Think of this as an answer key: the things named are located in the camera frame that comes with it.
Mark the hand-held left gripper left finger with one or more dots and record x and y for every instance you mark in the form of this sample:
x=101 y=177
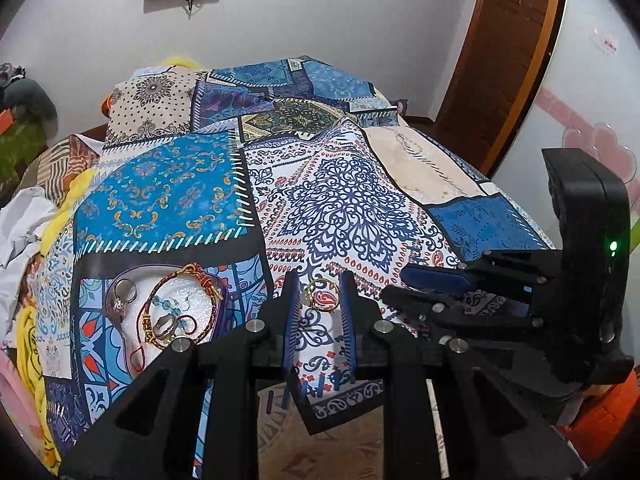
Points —
x=292 y=317

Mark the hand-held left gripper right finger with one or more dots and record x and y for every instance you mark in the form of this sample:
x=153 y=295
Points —
x=348 y=320

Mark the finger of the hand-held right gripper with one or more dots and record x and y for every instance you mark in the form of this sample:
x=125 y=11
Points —
x=425 y=302
x=435 y=277

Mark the purple heart-shaped tin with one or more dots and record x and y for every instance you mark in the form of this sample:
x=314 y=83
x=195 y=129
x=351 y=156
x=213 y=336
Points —
x=215 y=292

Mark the patchwork printed blanket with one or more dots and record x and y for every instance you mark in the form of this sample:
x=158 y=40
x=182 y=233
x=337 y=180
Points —
x=325 y=200

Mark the dark pillow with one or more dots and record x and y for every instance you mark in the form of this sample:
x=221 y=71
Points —
x=404 y=107

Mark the brown wooden door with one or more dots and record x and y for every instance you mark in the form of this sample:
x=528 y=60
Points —
x=505 y=50

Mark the striped orange cloth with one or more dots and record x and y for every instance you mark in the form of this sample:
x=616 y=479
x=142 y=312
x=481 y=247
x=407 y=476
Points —
x=60 y=165

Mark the yellow fuzzy item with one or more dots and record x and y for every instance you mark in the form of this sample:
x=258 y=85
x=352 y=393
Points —
x=180 y=61

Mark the small orange cloth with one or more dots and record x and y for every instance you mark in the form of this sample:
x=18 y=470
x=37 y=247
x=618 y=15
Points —
x=106 y=104

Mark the white cloth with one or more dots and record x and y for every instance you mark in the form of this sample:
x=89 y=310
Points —
x=22 y=230

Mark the pink soft toy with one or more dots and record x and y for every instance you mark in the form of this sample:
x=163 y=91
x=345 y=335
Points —
x=10 y=400

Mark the green patterned cloth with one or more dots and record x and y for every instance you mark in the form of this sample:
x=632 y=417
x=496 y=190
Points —
x=20 y=152

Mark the grey stuffed cloth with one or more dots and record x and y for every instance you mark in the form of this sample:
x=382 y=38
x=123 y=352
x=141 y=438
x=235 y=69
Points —
x=32 y=100

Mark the orange box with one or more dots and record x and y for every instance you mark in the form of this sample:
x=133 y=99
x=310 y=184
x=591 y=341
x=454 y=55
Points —
x=6 y=120

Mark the pile of clothes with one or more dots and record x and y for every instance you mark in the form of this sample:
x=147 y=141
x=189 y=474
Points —
x=11 y=74

